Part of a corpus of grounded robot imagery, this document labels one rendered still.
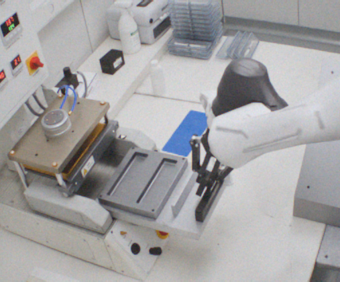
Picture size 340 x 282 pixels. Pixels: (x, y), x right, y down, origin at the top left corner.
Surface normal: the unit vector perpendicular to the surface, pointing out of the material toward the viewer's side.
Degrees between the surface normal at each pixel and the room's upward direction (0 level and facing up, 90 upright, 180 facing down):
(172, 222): 0
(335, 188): 44
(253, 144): 76
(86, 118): 0
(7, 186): 0
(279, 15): 90
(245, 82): 83
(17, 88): 90
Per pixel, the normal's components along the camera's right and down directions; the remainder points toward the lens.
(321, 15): -0.40, 0.65
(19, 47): 0.90, 0.18
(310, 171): -0.41, -0.09
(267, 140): -0.67, 0.36
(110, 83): -0.14, -0.74
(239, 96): -0.14, 0.69
